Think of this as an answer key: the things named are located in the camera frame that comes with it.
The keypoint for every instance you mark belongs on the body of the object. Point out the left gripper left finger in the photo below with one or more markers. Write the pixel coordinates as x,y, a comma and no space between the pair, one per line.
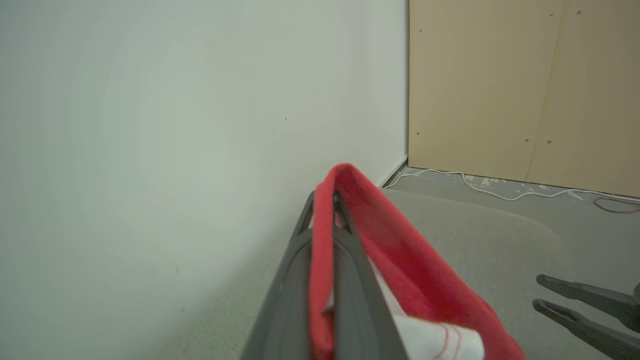
285,320

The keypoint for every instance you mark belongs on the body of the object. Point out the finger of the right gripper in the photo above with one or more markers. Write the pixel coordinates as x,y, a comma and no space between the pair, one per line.
605,300
595,332

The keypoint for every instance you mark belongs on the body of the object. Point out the beige plywood panel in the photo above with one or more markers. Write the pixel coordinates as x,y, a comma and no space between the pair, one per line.
595,100
475,90

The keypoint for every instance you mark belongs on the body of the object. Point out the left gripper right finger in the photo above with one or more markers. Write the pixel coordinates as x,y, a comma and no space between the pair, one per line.
355,310

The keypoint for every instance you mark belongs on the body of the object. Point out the red shorts white stripe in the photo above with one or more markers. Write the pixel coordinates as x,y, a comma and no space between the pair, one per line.
415,270

